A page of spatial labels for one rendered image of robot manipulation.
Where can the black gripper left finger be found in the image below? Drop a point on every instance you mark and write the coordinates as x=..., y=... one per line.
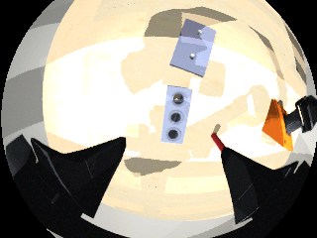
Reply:
x=85, y=174

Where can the dark red peg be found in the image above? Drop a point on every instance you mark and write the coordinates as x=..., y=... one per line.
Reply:
x=218, y=142

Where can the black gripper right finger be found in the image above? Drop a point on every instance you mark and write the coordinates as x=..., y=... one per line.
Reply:
x=250, y=183

